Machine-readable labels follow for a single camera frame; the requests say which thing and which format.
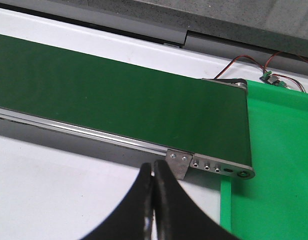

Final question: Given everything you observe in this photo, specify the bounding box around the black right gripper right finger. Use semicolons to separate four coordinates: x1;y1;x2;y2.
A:
153;160;237;240

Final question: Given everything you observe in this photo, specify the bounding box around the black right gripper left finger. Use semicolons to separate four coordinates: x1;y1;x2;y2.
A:
83;163;153;240

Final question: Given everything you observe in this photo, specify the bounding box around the green plastic tray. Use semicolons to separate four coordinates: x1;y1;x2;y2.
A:
220;81;308;240

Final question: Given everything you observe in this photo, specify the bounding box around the green conveyor belt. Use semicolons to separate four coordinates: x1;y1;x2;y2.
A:
0;35;252;165

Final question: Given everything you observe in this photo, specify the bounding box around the small green circuit board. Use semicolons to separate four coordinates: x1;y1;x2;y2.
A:
259;71;287;88

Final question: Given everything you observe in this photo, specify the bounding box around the metal conveyor mounting bracket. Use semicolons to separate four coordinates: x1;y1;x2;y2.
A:
165;149;193;180

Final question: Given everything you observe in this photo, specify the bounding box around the aluminium conveyor frame rail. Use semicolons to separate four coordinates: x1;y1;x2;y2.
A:
0;107;256;180

